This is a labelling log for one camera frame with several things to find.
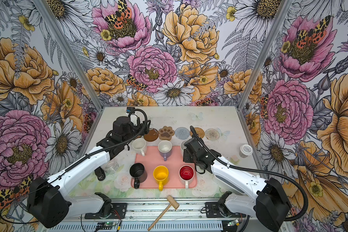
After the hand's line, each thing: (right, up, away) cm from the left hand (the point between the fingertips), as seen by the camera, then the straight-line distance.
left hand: (144, 124), depth 81 cm
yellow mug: (+9, -30, +4) cm, 31 cm away
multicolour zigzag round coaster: (+43, -8, +23) cm, 50 cm away
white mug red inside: (+23, -29, +4) cm, 38 cm away
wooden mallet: (+16, -40, -5) cm, 43 cm away
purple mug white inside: (+10, -16, +15) cm, 24 cm away
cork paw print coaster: (+10, -7, +25) cm, 27 cm away
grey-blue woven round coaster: (+21, -7, +24) cm, 33 cm away
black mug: (-5, -27, +4) cm, 27 cm away
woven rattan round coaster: (+34, -5, +26) cm, 44 cm away
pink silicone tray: (+3, -28, +6) cm, 29 cm away
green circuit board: (-14, -48, -10) cm, 51 cm away
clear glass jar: (-18, -24, +1) cm, 30 cm away
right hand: (+25, -19, +1) cm, 31 cm away
